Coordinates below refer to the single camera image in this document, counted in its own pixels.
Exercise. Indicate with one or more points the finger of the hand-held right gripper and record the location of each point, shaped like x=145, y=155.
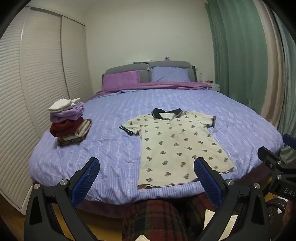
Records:
x=268, y=155
x=291, y=141

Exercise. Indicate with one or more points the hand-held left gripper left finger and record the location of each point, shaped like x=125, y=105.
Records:
x=87, y=178

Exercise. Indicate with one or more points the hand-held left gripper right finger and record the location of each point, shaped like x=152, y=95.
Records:
x=206, y=180

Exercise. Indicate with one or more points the cream printed polo shirt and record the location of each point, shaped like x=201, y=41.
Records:
x=175, y=143

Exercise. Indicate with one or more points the dark woven basket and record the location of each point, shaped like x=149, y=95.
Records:
x=275, y=209

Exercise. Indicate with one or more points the bed with blue duvet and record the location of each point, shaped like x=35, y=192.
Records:
x=111, y=143

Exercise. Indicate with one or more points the folded brown striped garment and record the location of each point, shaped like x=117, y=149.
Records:
x=69, y=140

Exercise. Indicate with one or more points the folded beige garment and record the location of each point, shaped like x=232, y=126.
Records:
x=83, y=128

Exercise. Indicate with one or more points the folded dark red garment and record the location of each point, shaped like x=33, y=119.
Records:
x=62, y=128

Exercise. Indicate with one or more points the person's plaid pants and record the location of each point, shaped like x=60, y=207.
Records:
x=159, y=220

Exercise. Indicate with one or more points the folded lilac garment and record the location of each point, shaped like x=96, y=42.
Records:
x=67, y=114

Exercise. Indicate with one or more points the beige curtain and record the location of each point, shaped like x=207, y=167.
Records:
x=269, y=76

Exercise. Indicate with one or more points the white knit hat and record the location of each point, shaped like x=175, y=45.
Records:
x=60, y=105

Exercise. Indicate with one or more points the white nightstand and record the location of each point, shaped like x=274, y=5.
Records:
x=214, y=86

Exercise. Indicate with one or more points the purple pillow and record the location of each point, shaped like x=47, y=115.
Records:
x=120, y=80

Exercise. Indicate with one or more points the green curtain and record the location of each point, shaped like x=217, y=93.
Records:
x=235, y=53

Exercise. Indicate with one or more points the small clear bottle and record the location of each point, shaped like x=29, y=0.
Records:
x=201, y=77

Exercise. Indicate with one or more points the purple bed sheet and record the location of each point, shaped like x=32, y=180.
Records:
x=161, y=86

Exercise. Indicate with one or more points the white louvered wardrobe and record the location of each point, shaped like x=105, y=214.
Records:
x=30, y=81

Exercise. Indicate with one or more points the blue patterned pillow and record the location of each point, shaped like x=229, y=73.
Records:
x=170, y=74

